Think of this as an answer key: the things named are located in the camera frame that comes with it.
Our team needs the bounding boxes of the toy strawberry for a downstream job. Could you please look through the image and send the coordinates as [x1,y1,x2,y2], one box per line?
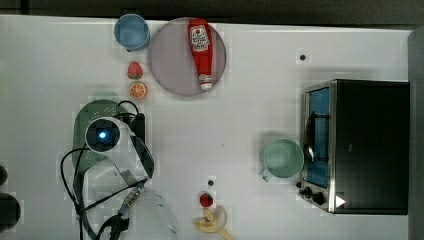
[127,62,143,79]

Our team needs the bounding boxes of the mint green mug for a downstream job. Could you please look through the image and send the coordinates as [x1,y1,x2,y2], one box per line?
[261,139,304,182]

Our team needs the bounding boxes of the toy orange slice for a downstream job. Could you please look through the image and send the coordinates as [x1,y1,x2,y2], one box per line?
[129,82,148,99]

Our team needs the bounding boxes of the small red toy fruit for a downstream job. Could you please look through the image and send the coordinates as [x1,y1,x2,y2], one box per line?
[199,193,213,208]

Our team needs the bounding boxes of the blue cup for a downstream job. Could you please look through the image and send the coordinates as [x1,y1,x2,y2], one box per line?
[114,14,150,51]

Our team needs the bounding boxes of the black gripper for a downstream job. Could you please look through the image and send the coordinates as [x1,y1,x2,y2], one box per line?
[115,113,146,141]

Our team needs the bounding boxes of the black toaster oven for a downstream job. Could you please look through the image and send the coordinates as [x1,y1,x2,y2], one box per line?
[297,79,410,215]

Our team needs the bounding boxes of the dark cylindrical object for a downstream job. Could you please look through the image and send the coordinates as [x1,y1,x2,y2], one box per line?
[0,164,22,233]

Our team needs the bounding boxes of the grey round plate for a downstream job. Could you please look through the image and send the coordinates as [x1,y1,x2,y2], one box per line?
[147,17,228,98]

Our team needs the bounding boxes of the red plush ketchup bottle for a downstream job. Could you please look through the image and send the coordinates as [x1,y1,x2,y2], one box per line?
[187,18,213,91]

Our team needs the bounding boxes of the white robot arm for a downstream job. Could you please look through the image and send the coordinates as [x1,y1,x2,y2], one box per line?
[72,113,182,240]

